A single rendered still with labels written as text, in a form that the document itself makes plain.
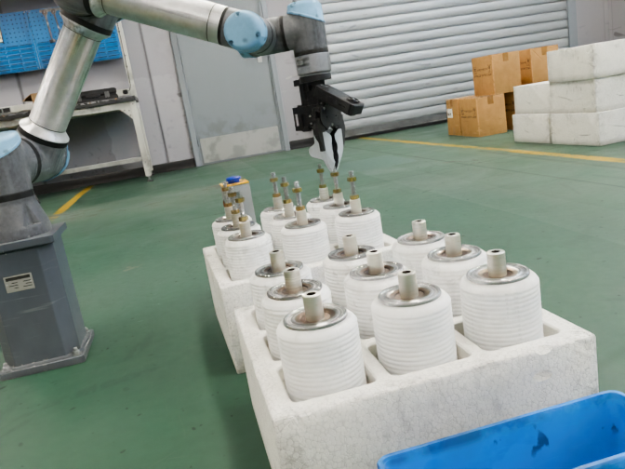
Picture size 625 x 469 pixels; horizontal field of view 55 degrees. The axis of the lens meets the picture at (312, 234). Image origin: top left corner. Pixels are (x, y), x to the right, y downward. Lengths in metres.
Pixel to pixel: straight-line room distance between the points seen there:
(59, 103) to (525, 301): 1.14
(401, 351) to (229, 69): 5.76
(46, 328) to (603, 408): 1.14
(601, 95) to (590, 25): 4.40
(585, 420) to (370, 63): 6.01
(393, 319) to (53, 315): 0.94
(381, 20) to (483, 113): 2.21
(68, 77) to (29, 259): 0.42
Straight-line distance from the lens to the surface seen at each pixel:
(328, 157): 1.33
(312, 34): 1.33
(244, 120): 6.35
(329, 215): 1.33
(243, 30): 1.20
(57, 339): 1.48
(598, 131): 3.62
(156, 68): 6.33
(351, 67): 6.55
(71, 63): 1.51
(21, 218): 1.45
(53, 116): 1.54
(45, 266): 1.45
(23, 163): 1.48
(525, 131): 4.16
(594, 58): 3.60
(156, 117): 6.31
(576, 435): 0.78
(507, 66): 4.98
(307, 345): 0.67
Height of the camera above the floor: 0.50
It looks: 13 degrees down
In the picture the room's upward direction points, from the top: 9 degrees counter-clockwise
